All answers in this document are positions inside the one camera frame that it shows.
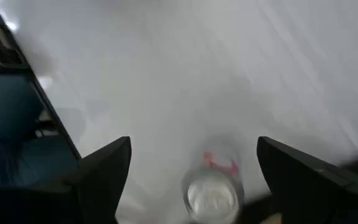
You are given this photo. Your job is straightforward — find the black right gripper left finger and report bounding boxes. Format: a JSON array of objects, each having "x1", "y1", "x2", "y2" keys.
[{"x1": 0, "y1": 136, "x2": 132, "y2": 224}]

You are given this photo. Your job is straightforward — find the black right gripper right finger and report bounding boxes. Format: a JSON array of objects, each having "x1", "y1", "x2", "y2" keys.
[{"x1": 256, "y1": 136, "x2": 358, "y2": 224}]

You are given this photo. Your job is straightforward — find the silver-top slim can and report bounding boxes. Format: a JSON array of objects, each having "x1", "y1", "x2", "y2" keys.
[{"x1": 181, "y1": 133, "x2": 245, "y2": 224}]

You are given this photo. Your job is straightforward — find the dark blue bulky object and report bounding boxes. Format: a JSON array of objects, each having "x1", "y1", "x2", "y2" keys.
[{"x1": 0, "y1": 74, "x2": 78, "y2": 189}]

